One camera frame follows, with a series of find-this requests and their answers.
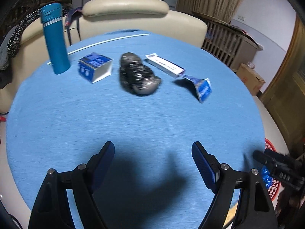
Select white purple medicine box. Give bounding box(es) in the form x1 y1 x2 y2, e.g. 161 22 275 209
145 53 185 78

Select white thin stick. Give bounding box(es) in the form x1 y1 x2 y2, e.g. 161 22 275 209
47 33 152 65

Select brown cardboard box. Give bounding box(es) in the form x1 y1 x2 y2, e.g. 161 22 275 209
236 64 265 96

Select wooden baby crib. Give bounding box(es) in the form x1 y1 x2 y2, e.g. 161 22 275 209
192 11 263 72

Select black plastic bag bundle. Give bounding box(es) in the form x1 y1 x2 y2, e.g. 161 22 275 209
119 52 162 96

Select blue round tablecloth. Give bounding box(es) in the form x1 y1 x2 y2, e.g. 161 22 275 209
6 34 265 228

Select blue white snack wrapper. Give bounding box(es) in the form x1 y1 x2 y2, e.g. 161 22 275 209
181 74 212 103

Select blue plastic bag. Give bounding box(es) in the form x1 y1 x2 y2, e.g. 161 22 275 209
260 166 273 189

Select dark clothes on sofa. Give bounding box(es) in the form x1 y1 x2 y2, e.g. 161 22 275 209
0 2 70 89

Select right human hand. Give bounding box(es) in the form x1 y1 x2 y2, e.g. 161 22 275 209
275 188 304 228

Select red plastic basket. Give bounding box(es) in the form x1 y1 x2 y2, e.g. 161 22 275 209
264 137 282 202

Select blue white carton box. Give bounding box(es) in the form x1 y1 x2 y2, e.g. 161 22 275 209
78 53 113 83

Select blue strap bag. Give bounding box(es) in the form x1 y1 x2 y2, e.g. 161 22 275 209
64 7 82 45

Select cream leather sofa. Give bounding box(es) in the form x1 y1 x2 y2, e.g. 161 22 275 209
1 0 207 113

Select blue thermos bottle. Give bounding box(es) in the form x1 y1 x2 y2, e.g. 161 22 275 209
40 3 70 74

